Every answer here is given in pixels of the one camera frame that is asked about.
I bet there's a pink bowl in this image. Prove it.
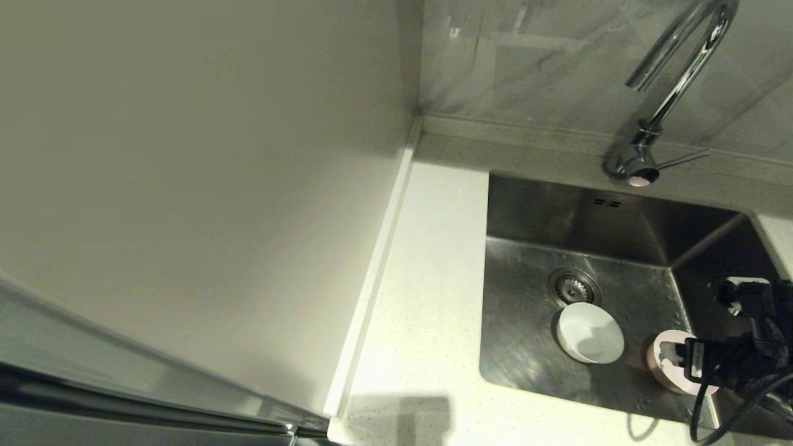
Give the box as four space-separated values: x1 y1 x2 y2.
646 330 721 396

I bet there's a chrome gooseneck faucet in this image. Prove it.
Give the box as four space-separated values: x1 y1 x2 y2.
604 0 741 188

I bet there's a round metal drain strainer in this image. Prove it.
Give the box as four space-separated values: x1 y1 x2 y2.
549 268 602 308

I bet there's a white countertop trim strip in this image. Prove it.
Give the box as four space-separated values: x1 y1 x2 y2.
323 118 423 417

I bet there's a white bowl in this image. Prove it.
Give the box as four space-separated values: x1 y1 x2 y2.
556 302 626 365

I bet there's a thin chrome faucet lever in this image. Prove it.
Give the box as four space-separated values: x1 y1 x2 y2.
657 149 711 170

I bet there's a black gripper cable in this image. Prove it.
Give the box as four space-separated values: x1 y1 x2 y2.
690 317 793 444

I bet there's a stainless steel sink basin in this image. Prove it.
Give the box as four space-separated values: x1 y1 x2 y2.
478 172 793 440

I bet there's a shiny steel appliance edge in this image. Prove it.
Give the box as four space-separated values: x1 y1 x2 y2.
0 279 332 446

